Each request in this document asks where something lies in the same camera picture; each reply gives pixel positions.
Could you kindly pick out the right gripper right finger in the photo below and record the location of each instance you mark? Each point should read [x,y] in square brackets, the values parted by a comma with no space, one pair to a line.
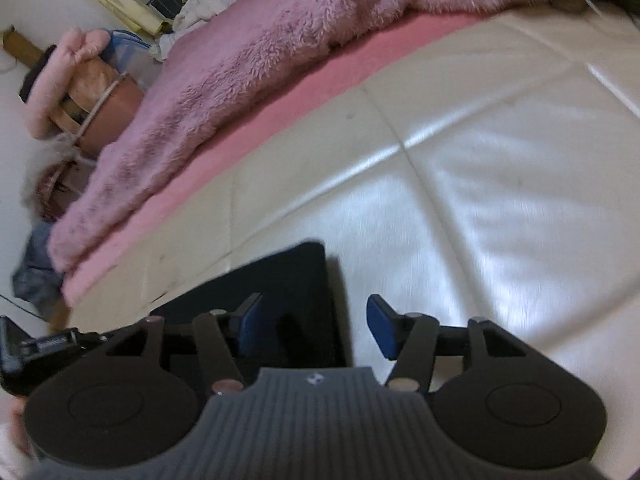
[388,327]

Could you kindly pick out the person's hand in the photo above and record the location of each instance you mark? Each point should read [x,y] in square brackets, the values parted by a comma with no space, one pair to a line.
[17,458]

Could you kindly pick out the fluffy purple-pink blanket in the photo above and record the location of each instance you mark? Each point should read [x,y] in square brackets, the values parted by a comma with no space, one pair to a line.
[211,76]

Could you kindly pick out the pink rolled quilt on stack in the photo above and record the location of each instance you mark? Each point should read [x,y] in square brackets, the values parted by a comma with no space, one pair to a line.
[51,83]

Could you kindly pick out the blue-grey bag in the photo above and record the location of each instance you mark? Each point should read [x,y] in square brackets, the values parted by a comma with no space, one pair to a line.
[35,280]

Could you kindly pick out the pink bed sheet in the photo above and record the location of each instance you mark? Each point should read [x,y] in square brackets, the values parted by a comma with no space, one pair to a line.
[346,68]

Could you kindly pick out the grey cloth pile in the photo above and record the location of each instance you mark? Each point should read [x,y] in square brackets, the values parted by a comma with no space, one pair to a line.
[43,170]

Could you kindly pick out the orange-brown folded quilt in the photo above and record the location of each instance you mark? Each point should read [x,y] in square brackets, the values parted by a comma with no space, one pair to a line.
[89,87]

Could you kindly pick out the white bedding pile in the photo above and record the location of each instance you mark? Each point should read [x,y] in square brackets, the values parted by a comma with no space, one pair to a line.
[193,15]

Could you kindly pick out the cream leather bed footboard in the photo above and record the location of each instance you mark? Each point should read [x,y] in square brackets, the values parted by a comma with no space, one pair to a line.
[493,173]

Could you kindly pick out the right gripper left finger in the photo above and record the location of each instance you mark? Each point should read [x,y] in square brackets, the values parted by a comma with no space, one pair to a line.
[244,323]

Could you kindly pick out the black pants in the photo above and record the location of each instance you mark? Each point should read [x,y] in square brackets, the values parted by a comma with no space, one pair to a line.
[298,321]

